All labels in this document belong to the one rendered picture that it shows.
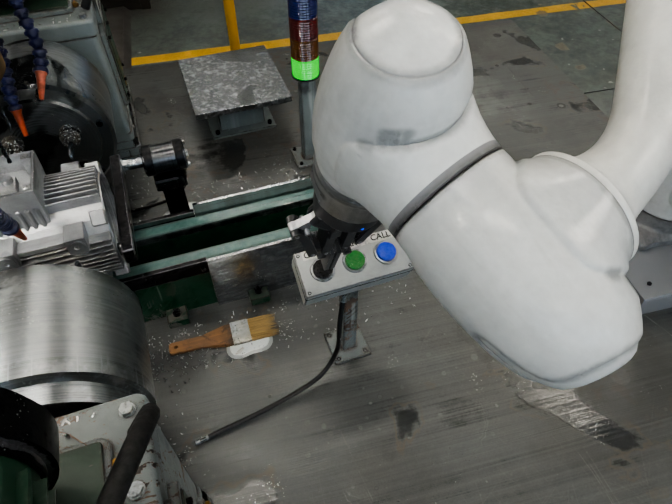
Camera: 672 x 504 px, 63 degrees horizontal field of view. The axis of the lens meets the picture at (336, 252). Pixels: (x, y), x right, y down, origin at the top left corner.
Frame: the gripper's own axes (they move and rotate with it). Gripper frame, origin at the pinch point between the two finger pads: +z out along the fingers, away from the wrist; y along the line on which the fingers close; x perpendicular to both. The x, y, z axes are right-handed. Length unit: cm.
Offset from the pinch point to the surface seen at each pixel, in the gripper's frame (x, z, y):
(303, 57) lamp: -50, 28, -14
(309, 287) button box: 2.1, 8.1, 2.6
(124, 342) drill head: 3.7, 2.8, 27.7
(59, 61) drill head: -56, 24, 32
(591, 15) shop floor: -166, 196, -263
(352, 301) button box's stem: 3.9, 18.6, -5.3
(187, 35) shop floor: -224, 222, -8
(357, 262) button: 0.6, 7.3, -5.1
